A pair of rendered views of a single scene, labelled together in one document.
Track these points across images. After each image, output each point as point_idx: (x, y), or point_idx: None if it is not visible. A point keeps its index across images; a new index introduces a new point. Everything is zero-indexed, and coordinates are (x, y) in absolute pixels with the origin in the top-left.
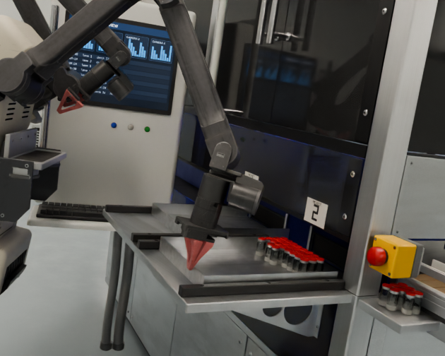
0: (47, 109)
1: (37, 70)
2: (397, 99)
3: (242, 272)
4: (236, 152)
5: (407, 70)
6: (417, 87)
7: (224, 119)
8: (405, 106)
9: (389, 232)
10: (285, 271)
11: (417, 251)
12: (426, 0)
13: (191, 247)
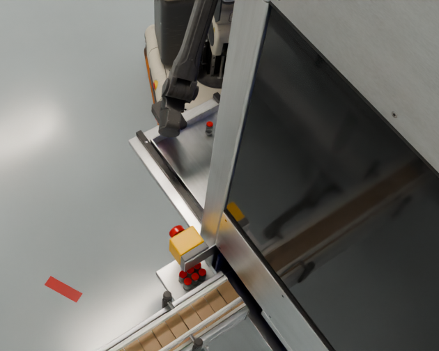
0: None
1: None
2: (210, 165)
3: (203, 165)
4: (167, 92)
5: (217, 154)
6: (225, 175)
7: (176, 65)
8: (217, 177)
9: (213, 239)
10: None
11: (181, 259)
12: (228, 115)
13: None
